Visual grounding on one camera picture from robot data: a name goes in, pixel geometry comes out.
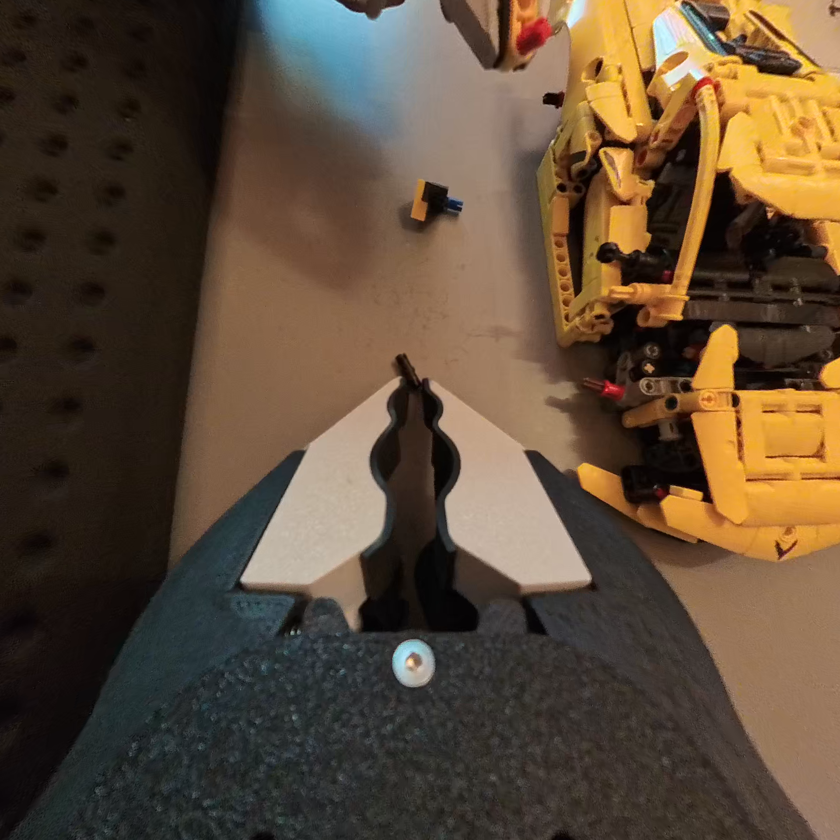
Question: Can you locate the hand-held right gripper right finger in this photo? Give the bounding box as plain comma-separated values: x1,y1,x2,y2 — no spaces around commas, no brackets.
416,379,593,632

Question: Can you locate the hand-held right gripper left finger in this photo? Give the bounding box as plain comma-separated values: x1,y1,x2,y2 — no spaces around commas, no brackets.
239,378,416,632

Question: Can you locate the small red brick pin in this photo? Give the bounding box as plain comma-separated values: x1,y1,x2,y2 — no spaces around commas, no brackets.
515,17,553,55

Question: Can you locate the yellow toy brick car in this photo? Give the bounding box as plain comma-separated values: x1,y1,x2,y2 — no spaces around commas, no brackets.
536,0,840,563

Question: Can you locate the grey desk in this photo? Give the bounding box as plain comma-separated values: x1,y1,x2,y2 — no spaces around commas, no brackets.
167,0,840,840

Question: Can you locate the perforated grey panel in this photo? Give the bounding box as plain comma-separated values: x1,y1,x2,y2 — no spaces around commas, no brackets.
0,0,242,818

